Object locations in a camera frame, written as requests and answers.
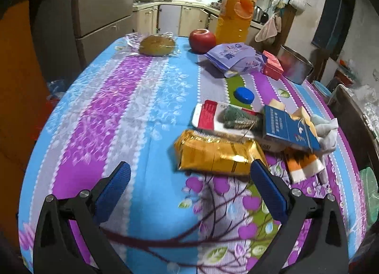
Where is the gold foil snack packet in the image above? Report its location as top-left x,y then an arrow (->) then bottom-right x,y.
174,130 -> 268,177

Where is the blue bottle cap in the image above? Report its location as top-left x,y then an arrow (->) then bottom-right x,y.
233,87 -> 255,105

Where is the orange juice bottle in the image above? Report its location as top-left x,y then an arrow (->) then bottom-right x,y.
215,0 -> 257,44

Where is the dark wooden table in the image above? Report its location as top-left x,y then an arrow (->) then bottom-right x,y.
328,84 -> 378,178

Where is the grey refrigerator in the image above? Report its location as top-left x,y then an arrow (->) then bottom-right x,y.
30,0 -> 134,86

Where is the orange white paper bag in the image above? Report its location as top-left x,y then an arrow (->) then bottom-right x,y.
283,148 -> 325,184

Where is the green lined trash bin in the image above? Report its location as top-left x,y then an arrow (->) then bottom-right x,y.
360,167 -> 378,228

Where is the wrapped brown bun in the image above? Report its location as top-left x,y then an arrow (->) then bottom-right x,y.
125,32 -> 180,57

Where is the blue plastic basin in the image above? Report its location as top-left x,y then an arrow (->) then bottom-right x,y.
312,80 -> 331,104

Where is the floral purple blue tablecloth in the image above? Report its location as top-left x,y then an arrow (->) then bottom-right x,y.
17,35 -> 368,274

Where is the red small box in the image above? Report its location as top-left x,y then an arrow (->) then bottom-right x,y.
263,50 -> 283,80

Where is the green scouring pad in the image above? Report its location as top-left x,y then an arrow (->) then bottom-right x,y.
222,106 -> 263,130

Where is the yellow sponge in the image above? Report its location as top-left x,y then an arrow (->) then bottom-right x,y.
269,99 -> 318,137

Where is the blue cigarette carton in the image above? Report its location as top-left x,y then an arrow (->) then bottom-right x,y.
263,105 -> 321,152

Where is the orange wooden cabinet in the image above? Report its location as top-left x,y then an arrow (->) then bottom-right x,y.
1,0 -> 48,248

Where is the red white medicine box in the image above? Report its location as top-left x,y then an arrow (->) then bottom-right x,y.
192,100 -> 284,153

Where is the red apple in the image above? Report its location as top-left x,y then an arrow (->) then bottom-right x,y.
189,29 -> 217,54

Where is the white cloth rag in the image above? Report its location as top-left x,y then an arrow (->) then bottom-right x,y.
306,115 -> 338,185

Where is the steel pot with handle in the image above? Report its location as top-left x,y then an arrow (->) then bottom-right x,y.
277,45 -> 313,85

